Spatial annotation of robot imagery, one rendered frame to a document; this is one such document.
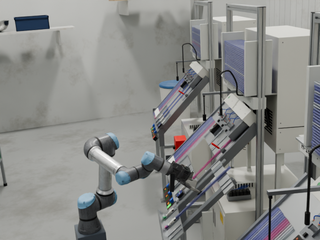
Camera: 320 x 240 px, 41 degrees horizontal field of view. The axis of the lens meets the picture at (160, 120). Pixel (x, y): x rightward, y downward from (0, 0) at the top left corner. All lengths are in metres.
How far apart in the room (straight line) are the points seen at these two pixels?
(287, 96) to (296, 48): 0.29
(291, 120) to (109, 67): 4.86
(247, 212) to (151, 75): 4.86
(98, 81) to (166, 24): 1.51
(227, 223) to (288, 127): 0.74
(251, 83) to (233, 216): 0.89
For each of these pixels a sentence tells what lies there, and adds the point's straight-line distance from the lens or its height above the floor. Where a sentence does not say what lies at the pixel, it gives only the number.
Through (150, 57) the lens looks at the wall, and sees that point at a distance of 7.35.
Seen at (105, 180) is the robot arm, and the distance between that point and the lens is 2.76.
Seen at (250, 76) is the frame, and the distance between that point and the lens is 2.55.
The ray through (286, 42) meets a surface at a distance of 2.60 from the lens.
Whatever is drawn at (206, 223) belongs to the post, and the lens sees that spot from 2.48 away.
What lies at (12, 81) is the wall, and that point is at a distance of 7.06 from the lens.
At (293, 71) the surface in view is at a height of 1.51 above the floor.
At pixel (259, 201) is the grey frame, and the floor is 0.70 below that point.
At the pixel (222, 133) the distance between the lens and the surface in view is 2.92.
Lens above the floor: 2.01
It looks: 17 degrees down
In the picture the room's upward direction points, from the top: 3 degrees counter-clockwise
